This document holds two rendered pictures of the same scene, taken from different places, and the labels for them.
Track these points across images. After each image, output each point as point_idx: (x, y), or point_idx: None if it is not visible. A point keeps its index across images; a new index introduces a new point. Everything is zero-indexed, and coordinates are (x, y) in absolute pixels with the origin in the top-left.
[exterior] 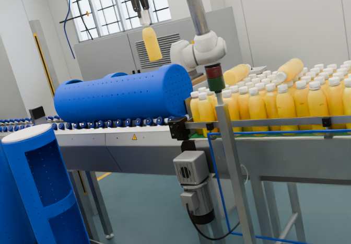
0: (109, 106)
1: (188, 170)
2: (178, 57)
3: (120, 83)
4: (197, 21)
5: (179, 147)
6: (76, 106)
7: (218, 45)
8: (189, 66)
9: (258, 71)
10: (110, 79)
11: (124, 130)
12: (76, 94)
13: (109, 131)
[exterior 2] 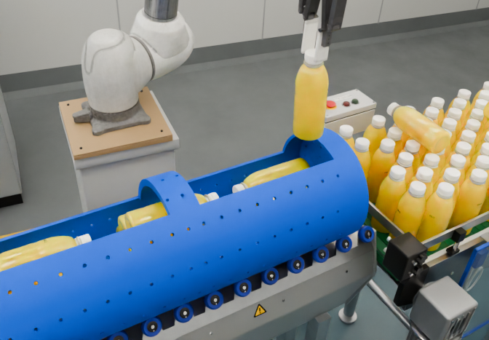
0: (224, 277)
1: (466, 320)
2: (126, 75)
3: (259, 214)
4: None
5: (354, 283)
6: (94, 326)
7: (191, 38)
8: (140, 90)
9: (375, 105)
10: (209, 210)
11: (231, 309)
12: (92, 291)
13: (185, 330)
